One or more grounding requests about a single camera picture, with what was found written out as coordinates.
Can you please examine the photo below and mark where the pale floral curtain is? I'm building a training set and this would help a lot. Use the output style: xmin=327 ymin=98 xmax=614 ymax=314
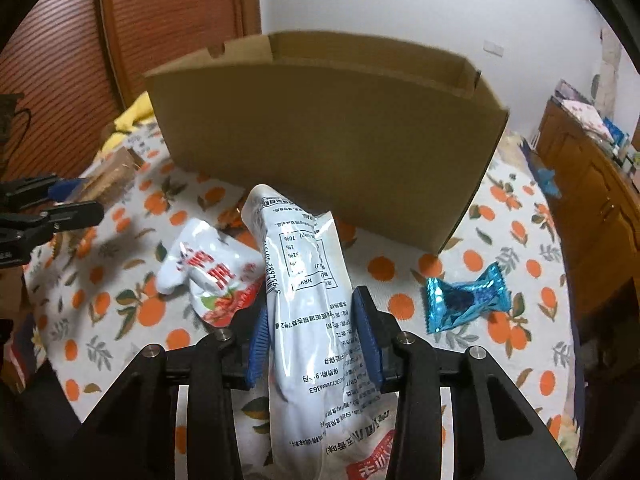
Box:
xmin=597 ymin=25 xmax=623 ymax=116

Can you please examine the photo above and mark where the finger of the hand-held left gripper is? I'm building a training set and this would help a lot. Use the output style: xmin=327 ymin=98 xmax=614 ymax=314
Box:
xmin=0 ymin=172 xmax=76 ymax=207
xmin=0 ymin=200 xmax=105 ymax=242

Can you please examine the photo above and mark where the blue foil candy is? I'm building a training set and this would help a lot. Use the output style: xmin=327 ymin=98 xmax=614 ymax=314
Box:
xmin=422 ymin=261 xmax=510 ymax=333

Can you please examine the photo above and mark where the blue plastic bag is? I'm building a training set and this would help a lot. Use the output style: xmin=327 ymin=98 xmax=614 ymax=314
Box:
xmin=535 ymin=167 xmax=563 ymax=198

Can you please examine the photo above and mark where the blue box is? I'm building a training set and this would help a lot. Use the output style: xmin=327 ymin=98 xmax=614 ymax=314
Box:
xmin=602 ymin=117 xmax=631 ymax=146

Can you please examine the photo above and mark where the yellow cloth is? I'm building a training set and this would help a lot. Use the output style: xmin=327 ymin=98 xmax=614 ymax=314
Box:
xmin=102 ymin=91 xmax=158 ymax=153

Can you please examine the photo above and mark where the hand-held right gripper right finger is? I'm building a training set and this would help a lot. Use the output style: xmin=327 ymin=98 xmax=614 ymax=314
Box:
xmin=350 ymin=285 xmax=581 ymax=480

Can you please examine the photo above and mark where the floral cloth bag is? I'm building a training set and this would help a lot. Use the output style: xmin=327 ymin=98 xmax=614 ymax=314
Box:
xmin=560 ymin=97 xmax=613 ymax=138

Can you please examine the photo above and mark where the clear bread packet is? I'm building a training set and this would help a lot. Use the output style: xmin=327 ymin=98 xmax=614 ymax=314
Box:
xmin=75 ymin=147 xmax=146 ymax=206

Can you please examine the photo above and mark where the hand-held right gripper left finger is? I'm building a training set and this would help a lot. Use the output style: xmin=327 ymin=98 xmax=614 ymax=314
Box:
xmin=70 ymin=305 xmax=271 ymax=480

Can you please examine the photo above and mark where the large white snack packet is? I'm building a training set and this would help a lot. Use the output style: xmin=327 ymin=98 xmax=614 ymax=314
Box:
xmin=240 ymin=184 xmax=401 ymax=480

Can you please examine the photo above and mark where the purple packet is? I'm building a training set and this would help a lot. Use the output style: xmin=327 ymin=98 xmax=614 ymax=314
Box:
xmin=552 ymin=80 xmax=586 ymax=103

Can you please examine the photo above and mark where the brown cardboard box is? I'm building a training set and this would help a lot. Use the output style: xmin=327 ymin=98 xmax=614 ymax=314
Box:
xmin=142 ymin=31 xmax=511 ymax=256

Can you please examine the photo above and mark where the red-brown louvred wardrobe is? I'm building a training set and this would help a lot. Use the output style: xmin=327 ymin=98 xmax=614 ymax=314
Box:
xmin=0 ymin=0 xmax=261 ymax=181

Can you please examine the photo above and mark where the orange print bed sheet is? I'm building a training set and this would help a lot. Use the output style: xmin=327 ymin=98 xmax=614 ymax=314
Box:
xmin=22 ymin=110 xmax=576 ymax=480

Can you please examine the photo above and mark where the red patterned cloth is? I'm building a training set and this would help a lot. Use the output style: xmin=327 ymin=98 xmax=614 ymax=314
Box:
xmin=0 ymin=317 xmax=48 ymax=396

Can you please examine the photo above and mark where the white red print snack packet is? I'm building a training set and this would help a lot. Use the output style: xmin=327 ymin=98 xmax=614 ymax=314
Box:
xmin=156 ymin=219 xmax=266 ymax=328

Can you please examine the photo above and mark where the wooden sideboard cabinet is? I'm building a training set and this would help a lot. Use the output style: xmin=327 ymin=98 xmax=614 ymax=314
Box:
xmin=530 ymin=100 xmax=640 ymax=311

